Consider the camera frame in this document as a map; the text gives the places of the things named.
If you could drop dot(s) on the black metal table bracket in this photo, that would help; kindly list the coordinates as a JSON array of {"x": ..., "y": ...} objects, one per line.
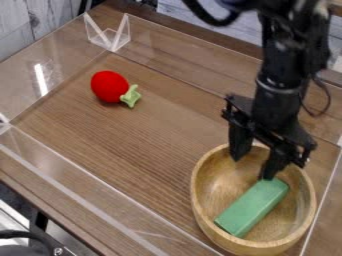
[{"x": 38, "y": 227}]

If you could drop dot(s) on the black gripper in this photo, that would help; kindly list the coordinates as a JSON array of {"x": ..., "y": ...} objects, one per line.
[{"x": 268, "y": 118}]

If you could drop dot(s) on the green rectangular block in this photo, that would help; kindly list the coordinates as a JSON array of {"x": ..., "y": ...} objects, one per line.
[{"x": 250, "y": 208}]

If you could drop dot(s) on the clear acrylic corner bracket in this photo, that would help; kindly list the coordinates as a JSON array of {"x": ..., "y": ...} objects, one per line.
[{"x": 109, "y": 39}]

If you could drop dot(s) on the light wooden bowl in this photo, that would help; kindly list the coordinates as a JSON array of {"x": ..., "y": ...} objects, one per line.
[{"x": 220, "y": 180}]

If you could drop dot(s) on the red plush strawberry toy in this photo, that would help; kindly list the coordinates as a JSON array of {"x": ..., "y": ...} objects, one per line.
[{"x": 113, "y": 89}]

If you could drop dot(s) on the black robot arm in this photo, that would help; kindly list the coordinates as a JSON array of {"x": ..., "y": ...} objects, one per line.
[{"x": 296, "y": 53}]

